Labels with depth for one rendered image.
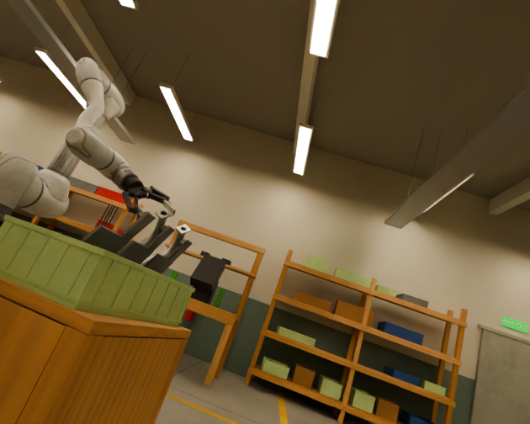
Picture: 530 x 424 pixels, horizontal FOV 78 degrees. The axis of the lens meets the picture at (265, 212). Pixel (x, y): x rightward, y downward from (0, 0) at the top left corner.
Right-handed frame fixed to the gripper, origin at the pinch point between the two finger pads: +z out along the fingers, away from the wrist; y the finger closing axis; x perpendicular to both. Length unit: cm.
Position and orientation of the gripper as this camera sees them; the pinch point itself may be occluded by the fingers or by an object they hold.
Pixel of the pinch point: (159, 214)
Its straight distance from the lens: 133.8
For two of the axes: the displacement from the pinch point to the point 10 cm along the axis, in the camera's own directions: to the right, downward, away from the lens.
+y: 5.8, -2.4, 7.8
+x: -4.0, 7.5, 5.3
